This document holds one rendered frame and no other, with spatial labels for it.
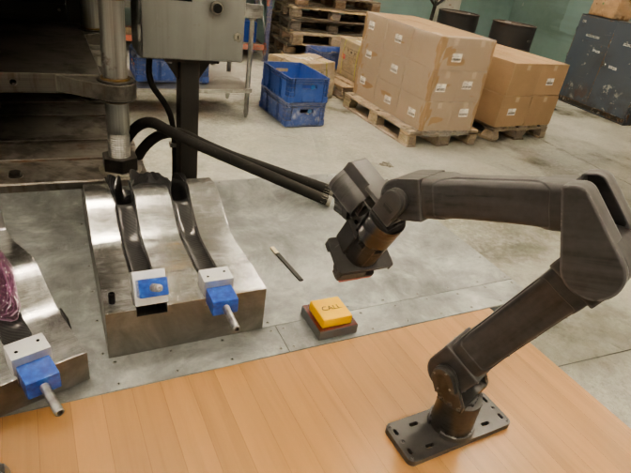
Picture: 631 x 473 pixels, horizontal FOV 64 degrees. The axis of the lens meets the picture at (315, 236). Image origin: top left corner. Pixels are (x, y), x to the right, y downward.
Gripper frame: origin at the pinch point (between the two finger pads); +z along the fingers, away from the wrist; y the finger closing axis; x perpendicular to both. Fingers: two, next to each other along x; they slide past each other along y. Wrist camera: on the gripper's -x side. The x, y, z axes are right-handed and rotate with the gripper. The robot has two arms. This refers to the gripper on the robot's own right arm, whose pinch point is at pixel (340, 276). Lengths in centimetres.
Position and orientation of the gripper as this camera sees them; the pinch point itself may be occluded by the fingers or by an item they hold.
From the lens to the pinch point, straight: 90.3
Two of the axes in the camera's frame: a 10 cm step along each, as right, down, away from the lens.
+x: 2.9, 8.6, -4.2
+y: -9.0, 1.0, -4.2
